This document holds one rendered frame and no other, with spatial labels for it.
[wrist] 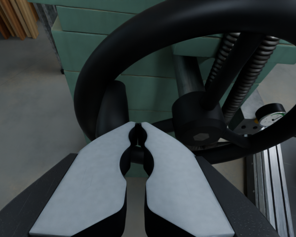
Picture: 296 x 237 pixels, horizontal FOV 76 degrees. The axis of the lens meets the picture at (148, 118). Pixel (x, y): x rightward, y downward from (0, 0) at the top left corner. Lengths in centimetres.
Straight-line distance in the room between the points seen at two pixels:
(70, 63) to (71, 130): 81
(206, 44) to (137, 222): 87
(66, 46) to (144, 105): 22
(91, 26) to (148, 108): 25
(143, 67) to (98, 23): 12
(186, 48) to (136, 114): 30
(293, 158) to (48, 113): 135
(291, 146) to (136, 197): 83
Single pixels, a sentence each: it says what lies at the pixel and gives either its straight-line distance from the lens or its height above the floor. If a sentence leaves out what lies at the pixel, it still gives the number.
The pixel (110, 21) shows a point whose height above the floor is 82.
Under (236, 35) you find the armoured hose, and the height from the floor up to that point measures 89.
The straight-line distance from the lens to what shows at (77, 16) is 36.
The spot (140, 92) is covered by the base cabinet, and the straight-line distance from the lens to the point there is 45.
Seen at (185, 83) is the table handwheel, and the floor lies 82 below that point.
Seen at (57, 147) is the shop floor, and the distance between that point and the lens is 116.
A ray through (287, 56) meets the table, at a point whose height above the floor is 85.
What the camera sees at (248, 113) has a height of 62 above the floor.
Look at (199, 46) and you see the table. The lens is 27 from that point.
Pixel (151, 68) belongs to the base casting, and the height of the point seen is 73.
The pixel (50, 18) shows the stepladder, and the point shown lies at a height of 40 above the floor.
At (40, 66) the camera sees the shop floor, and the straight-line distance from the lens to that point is 160.
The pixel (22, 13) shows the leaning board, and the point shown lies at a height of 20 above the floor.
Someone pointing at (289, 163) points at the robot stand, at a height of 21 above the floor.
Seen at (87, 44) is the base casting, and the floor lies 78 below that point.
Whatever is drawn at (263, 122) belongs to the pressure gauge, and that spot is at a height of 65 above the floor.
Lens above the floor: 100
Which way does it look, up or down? 55 degrees down
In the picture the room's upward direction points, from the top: 12 degrees clockwise
